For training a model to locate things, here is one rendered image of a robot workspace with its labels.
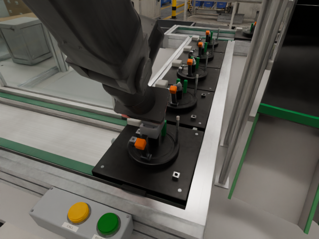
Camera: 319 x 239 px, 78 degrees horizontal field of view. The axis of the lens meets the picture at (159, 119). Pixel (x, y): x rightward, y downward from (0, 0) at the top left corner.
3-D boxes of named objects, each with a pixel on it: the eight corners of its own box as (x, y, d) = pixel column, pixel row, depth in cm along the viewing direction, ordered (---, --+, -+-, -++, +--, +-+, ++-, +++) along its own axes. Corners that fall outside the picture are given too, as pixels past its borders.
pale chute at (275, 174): (299, 225, 36) (307, 234, 32) (228, 194, 42) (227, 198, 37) (343, 86, 38) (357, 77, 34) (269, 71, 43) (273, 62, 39)
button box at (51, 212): (119, 261, 39) (115, 250, 36) (37, 225, 45) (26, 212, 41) (134, 227, 45) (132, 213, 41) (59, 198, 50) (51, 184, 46)
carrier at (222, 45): (223, 56, 117) (228, 33, 110) (184, 51, 124) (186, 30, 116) (227, 44, 136) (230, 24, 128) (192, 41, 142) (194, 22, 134)
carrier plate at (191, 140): (185, 206, 43) (186, 200, 42) (92, 175, 50) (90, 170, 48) (203, 136, 61) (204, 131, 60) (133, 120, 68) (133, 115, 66)
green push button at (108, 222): (113, 240, 38) (111, 236, 36) (95, 233, 39) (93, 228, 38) (122, 220, 41) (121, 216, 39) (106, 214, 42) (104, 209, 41)
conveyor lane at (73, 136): (182, 224, 49) (186, 203, 43) (-44, 144, 71) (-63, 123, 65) (202, 146, 70) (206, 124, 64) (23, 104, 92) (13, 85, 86)
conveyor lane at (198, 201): (200, 237, 47) (206, 217, 40) (81, 195, 55) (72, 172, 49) (230, 58, 139) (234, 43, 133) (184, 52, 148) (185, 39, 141)
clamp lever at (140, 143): (148, 160, 48) (142, 147, 41) (140, 157, 48) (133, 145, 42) (153, 146, 50) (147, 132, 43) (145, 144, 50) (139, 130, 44)
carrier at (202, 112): (204, 133, 62) (210, 99, 55) (135, 118, 69) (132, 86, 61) (213, 96, 81) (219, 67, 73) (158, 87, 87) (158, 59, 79)
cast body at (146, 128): (156, 139, 47) (156, 115, 43) (139, 135, 48) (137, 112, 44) (167, 119, 53) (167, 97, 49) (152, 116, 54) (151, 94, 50)
